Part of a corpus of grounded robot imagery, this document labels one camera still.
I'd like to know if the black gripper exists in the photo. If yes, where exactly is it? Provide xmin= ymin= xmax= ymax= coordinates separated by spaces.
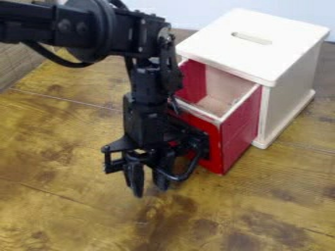
xmin=99 ymin=92 xmax=176 ymax=198

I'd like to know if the black metal drawer handle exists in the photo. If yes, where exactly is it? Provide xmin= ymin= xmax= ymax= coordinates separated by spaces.
xmin=160 ymin=120 xmax=209 ymax=182

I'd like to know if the red drawer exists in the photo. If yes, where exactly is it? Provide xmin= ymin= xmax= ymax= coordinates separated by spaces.
xmin=174 ymin=60 xmax=261 ymax=175

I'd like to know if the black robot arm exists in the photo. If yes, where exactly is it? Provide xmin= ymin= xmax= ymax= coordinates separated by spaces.
xmin=0 ymin=0 xmax=188 ymax=197

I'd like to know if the white wooden box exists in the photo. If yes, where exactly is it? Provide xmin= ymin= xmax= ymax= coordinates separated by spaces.
xmin=176 ymin=9 xmax=329 ymax=149

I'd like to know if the black cable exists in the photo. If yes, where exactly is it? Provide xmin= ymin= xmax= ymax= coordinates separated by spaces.
xmin=23 ymin=40 xmax=95 ymax=69

